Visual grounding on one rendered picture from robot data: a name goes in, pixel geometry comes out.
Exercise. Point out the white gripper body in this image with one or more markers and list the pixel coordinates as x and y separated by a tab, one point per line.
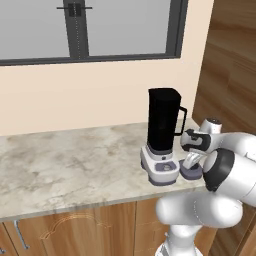
191	160

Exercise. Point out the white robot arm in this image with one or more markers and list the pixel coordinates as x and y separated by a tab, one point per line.
230	180

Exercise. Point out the dark grey blender lid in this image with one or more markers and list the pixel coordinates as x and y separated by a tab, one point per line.
192	173

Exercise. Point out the black jug blender white base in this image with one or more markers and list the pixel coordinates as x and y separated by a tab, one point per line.
162	120

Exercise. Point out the wooden cupboard door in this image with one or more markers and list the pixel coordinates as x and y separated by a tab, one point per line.
83	230
2	240
146	226

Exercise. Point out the tall wooden cabinet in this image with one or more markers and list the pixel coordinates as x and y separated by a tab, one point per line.
230	66

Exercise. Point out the dark framed window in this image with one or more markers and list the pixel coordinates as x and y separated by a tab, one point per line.
78	30

